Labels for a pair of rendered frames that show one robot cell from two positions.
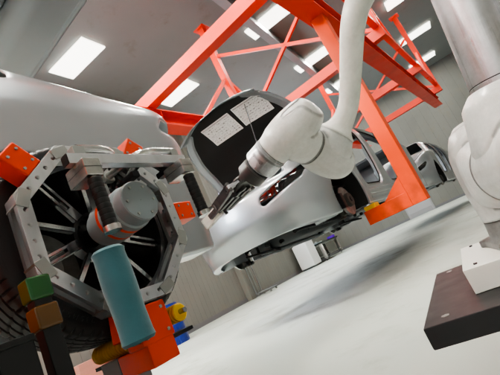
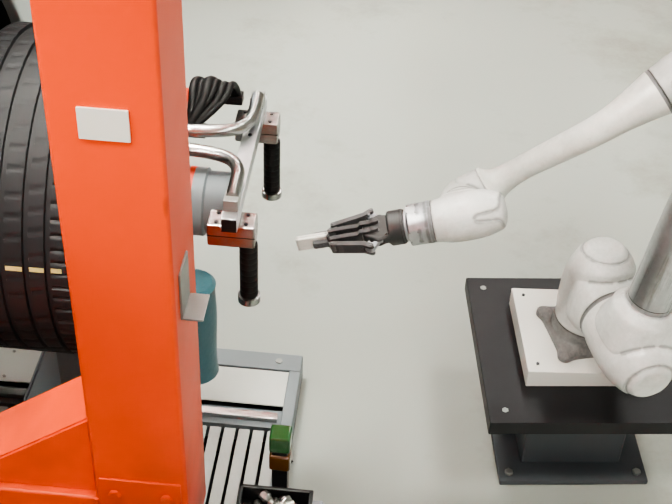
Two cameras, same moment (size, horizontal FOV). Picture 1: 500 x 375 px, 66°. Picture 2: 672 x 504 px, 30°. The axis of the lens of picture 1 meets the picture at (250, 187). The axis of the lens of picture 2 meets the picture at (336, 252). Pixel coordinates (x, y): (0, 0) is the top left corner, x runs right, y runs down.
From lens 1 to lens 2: 2.33 m
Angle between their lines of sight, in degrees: 59
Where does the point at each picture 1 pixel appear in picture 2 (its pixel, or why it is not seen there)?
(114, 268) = (210, 313)
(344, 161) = not seen: hidden behind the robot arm
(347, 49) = (567, 155)
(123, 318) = (204, 360)
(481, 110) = (626, 330)
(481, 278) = (536, 379)
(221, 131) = not seen: outside the picture
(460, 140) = (591, 277)
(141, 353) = not seen: hidden behind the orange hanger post
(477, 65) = (647, 298)
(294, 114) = (489, 225)
